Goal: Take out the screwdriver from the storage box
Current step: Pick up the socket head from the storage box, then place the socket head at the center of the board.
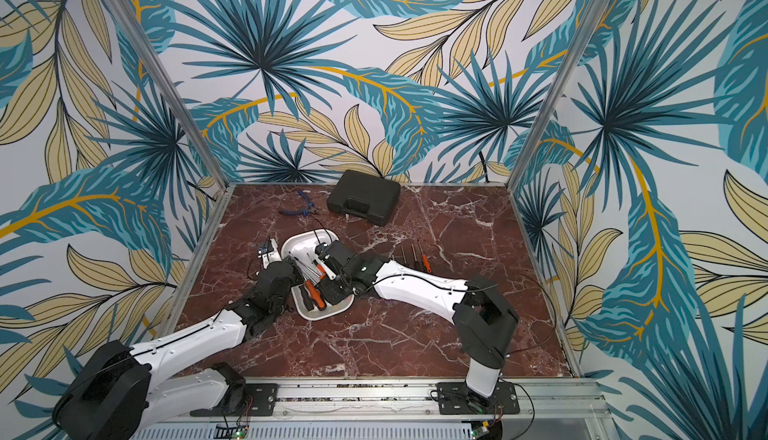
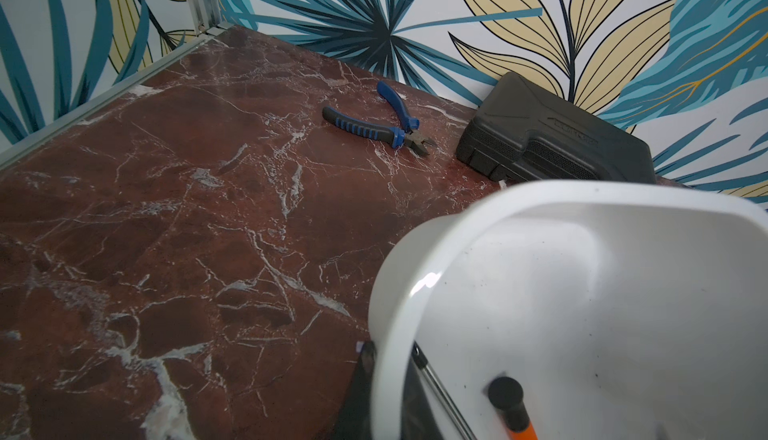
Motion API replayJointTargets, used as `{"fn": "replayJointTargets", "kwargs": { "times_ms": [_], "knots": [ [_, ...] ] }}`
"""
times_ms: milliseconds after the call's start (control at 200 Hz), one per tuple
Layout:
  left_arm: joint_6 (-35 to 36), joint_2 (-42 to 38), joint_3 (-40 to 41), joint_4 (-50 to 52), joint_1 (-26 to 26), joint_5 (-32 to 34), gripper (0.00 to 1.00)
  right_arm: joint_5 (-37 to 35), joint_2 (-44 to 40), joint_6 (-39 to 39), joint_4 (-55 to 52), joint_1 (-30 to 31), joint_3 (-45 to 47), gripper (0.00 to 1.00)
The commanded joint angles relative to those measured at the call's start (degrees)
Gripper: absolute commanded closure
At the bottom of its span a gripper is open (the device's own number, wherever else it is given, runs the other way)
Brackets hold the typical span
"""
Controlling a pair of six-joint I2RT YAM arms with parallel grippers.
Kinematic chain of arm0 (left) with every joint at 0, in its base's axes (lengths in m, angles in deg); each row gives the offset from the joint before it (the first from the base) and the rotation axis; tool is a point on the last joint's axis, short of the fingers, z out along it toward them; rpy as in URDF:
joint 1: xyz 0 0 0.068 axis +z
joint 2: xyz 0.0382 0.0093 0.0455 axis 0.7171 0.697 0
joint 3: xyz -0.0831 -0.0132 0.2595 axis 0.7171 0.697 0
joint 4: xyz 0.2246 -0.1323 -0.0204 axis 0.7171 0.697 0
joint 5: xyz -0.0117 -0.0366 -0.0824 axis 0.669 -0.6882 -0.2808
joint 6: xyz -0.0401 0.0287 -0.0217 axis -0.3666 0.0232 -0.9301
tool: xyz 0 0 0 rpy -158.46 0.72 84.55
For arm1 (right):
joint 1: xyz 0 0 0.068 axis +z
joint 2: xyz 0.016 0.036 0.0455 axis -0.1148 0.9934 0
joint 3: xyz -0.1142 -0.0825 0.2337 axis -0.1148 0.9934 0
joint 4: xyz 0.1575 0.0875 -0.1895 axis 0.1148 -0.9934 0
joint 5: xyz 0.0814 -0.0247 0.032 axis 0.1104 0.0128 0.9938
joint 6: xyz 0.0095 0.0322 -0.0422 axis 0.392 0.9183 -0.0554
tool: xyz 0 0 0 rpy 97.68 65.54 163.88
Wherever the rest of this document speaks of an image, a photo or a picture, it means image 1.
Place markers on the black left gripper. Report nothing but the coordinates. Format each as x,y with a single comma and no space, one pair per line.
297,276

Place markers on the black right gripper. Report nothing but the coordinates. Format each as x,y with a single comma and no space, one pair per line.
335,287

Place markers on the slim black orange screwdriver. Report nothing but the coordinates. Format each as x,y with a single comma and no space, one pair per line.
322,270

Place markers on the white plastic storage box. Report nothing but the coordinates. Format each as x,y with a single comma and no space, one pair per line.
296,248

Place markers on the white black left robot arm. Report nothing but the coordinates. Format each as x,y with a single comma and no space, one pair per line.
123,389

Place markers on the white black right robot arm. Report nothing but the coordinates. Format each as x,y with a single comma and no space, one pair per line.
484,320

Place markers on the black plastic tool case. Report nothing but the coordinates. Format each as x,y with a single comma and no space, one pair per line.
364,196

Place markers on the blue black cutting pliers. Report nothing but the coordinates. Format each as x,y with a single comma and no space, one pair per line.
306,209

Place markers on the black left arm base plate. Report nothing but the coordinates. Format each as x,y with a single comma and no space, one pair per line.
253,400

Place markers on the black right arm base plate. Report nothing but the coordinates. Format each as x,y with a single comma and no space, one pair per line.
455,398

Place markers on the aluminium front rail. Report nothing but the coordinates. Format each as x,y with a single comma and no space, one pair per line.
408,408

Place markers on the aluminium frame post left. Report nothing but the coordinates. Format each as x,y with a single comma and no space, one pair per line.
147,55

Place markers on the aluminium frame post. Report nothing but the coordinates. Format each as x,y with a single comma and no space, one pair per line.
147,55
579,43

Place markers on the aluminium frame post right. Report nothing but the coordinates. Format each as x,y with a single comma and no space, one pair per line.
579,43

